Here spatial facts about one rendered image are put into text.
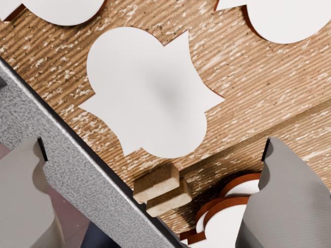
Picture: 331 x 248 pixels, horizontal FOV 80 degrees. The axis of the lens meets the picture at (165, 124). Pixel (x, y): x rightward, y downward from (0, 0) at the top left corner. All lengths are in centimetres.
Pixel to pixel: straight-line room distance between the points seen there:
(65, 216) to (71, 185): 172
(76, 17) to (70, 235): 213
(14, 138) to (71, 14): 18
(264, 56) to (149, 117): 12
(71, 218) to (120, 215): 170
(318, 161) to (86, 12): 30
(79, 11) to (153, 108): 10
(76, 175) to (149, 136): 14
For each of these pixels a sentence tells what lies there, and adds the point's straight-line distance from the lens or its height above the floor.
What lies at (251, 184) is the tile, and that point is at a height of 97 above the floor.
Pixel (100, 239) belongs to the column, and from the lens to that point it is 74.
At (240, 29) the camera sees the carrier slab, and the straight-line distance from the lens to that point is 20.
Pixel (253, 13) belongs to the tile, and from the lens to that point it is 19.
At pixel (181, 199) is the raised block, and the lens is 25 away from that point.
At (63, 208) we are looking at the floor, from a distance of 198.
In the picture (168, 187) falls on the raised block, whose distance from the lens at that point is 24.
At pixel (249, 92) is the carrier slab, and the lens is 22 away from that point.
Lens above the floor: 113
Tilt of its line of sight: 62 degrees down
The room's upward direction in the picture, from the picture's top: 179 degrees clockwise
